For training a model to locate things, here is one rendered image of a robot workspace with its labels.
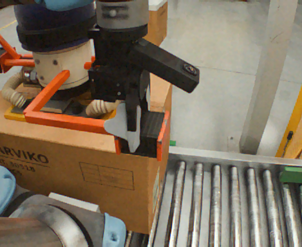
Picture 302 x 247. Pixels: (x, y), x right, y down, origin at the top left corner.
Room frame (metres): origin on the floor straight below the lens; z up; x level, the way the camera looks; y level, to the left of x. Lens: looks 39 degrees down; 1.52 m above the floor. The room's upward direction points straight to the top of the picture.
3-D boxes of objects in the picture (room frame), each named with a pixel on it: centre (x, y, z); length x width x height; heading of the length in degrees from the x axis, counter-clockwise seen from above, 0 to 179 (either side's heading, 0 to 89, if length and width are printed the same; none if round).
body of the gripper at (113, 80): (0.38, 0.05, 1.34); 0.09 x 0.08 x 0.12; 78
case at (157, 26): (2.40, 0.20, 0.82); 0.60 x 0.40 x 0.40; 74
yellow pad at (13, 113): (0.60, 0.28, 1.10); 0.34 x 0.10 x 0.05; 78
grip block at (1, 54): (0.74, 0.50, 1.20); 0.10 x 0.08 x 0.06; 168
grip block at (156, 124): (0.37, 0.02, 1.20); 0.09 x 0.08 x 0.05; 168
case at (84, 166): (0.69, 0.26, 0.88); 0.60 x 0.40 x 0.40; 78
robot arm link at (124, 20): (0.38, 0.04, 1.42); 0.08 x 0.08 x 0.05
